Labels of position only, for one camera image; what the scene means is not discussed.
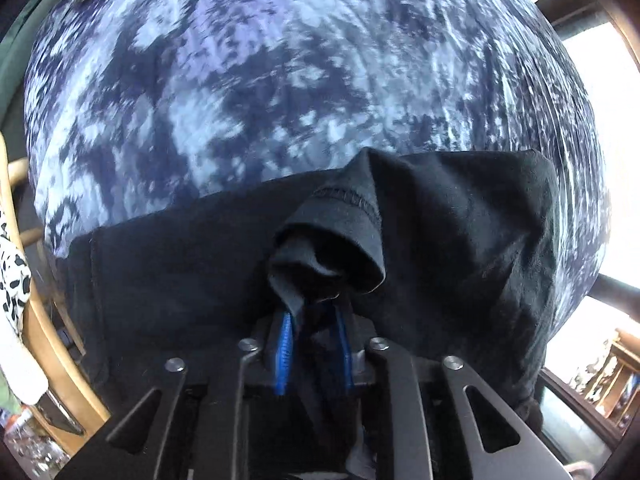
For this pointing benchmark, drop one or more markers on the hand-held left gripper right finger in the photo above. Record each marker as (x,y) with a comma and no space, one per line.
(346,355)

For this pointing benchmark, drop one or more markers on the white towel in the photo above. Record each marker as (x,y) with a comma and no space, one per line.
(25,365)

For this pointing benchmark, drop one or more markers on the clear plastic bottles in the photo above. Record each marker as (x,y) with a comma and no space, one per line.
(30,440)

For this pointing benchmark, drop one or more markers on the wooden slat-back chair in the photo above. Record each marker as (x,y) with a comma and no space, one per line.
(55,355)

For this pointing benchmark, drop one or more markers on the black garment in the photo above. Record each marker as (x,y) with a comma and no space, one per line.
(450,240)

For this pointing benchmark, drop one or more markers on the dark window frame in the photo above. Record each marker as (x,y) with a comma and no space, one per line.
(570,5)

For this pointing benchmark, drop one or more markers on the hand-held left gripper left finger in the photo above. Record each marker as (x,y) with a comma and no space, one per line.
(284,355)

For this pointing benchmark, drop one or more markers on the smartphone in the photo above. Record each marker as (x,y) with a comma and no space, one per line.
(62,412)

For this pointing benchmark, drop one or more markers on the blue tie-dye bed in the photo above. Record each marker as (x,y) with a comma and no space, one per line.
(250,85)

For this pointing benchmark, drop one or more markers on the black-spotted white cloth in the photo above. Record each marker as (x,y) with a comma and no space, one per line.
(12,270)

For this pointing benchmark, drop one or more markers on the green towel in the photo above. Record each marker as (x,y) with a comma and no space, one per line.
(6,395)

